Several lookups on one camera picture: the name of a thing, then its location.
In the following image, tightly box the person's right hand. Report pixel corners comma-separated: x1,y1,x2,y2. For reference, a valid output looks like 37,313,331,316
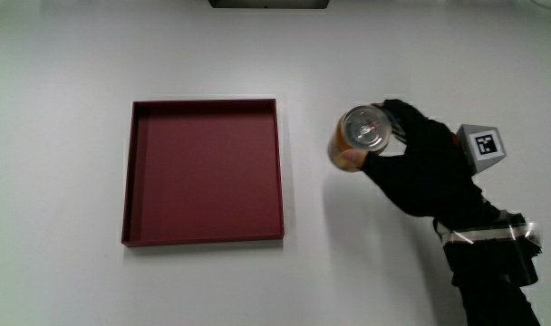
340,99,508,231

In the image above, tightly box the gold red bull can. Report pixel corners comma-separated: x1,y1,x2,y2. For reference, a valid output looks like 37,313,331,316
327,104,393,174

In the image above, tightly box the person's right forearm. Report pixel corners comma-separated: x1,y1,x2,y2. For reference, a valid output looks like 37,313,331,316
432,208,543,326

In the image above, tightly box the white desk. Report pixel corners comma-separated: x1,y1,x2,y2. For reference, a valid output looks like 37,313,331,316
0,0,551,326

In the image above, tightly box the dark red square tray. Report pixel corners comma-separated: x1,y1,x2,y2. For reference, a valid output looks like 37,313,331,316
121,98,285,248

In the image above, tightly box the dark monitor base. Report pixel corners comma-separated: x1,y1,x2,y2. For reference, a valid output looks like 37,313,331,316
208,0,330,10

